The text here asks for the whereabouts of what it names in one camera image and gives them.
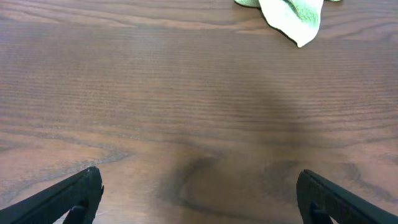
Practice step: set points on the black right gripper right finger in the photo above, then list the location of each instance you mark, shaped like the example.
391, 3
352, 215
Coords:
322, 201

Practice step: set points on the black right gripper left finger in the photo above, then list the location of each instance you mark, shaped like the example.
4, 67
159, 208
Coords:
78, 197

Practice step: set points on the light green microfiber cloth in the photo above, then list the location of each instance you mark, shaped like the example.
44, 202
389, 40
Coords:
299, 20

